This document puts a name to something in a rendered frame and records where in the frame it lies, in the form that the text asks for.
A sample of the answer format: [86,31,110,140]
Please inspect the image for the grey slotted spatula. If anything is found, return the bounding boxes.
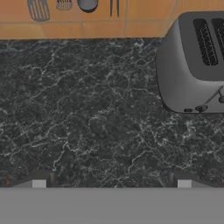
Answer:
[26,0,51,23]

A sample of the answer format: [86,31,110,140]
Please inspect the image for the dark grey ladle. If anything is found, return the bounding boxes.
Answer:
[76,0,99,13]

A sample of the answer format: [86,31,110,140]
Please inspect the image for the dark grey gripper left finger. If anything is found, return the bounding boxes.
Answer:
[8,169,58,189]

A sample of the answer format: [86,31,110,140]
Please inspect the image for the dark two-prong fork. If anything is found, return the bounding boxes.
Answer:
[108,0,121,18]

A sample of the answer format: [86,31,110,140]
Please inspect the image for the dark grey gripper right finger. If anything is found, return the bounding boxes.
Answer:
[167,169,217,189]

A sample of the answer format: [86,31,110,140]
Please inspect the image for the grey toaster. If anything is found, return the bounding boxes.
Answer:
[155,10,224,115]

